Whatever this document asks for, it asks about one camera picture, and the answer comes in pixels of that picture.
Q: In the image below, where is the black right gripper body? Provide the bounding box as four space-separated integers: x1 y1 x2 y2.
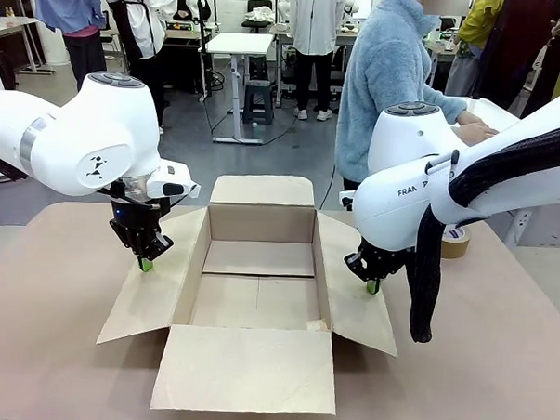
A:
342 238 408 283

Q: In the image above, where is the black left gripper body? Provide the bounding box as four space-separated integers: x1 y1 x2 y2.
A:
106 193 170 258

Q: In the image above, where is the brown cardboard box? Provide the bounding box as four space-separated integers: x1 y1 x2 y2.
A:
92 167 407 420

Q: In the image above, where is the person's left forearm blue sleeve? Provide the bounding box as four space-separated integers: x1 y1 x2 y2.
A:
425 84 470 126

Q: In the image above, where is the person's right hand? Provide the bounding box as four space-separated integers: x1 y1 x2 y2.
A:
454 123 501 149

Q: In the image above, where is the person's left hand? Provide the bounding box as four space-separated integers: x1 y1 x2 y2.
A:
454 110 488 130

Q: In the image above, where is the brown packing tape roll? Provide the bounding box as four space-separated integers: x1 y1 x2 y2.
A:
439 224 472 261

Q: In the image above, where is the person in blue fleece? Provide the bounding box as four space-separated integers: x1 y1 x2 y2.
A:
334 0 475 196

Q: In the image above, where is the grey step stool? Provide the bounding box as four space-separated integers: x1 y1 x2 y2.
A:
241 78 278 126

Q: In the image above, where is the black pole stand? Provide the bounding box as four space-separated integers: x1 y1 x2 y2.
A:
191 0 223 104

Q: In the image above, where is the person with black apron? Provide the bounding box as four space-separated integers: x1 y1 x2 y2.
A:
97 0 172 136

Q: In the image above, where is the white standing desk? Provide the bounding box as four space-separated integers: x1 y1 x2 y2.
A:
202 29 276 146

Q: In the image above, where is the person in blue shirt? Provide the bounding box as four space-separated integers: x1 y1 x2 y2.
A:
28 0 111 92

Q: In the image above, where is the light wooden table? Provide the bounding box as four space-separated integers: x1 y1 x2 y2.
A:
0 15 58 76

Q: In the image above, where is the office chair with white cloth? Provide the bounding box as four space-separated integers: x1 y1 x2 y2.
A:
241 0 276 34

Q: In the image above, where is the grey workbench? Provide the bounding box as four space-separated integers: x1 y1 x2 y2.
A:
265 21 363 111

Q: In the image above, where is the person in white jacket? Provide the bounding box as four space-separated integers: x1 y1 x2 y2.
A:
283 0 350 124

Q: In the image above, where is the person in dark clothes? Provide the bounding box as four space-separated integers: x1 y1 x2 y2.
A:
478 0 560 116

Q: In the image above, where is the person in yellow jacket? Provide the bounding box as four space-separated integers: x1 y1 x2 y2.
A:
445 0 507 98

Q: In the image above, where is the black right arm cable sleeve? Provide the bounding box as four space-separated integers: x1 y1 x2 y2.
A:
406 115 560 349

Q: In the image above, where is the black arm cable sleeve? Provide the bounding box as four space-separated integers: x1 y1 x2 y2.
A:
0 149 31 182
406 115 560 349

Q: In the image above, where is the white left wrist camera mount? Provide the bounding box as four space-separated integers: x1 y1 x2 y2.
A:
145 162 203 201

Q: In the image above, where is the black left arm cable sleeve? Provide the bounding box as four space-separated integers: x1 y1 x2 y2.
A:
0 149 31 182

